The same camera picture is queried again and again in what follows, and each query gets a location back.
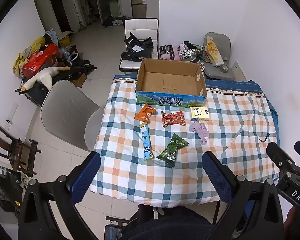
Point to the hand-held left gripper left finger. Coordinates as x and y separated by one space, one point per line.
85 177

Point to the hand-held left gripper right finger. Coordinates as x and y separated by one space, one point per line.
217 177

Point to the purple cloth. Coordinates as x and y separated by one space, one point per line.
201 131

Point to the plaid blanket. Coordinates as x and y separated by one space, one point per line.
240 120

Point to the green snack packet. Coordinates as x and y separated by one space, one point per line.
172 148

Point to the yellow small carton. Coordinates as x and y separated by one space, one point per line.
199 113

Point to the person's dark clothing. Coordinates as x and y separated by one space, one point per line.
165 225

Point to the grey shell chair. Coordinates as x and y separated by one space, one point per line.
65 110

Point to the blue white stick packet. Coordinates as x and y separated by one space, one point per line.
146 141

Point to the dark wooden chair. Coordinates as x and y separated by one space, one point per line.
17 152

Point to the red snack packet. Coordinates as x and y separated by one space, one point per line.
173 118

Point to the orange snack packet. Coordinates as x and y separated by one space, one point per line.
145 113

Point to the black suitcase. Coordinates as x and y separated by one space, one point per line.
37 93

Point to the small brown carton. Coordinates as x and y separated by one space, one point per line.
79 80

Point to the grey padded chair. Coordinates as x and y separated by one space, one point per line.
220 73

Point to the tape roll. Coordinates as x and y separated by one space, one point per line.
224 68

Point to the open cardboard box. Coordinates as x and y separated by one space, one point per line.
170 80

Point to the white plush goose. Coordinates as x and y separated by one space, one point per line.
46 76

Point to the pile of black gear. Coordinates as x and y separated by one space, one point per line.
77 66

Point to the yellow paper packet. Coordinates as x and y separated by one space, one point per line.
213 51

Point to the black white patterned bag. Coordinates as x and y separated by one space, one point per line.
190 52

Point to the red plastic bag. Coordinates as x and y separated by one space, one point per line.
40 57

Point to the yellow cloth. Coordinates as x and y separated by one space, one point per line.
18 62

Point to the pink suitcase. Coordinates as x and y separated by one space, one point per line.
168 52

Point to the yellow bin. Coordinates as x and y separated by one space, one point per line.
65 40

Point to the black plastic bag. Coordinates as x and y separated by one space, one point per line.
137 46

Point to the black floor bag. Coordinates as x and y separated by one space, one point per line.
107 22

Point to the white padded chair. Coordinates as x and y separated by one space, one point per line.
141 26

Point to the white cabinet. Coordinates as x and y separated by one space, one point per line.
152 8

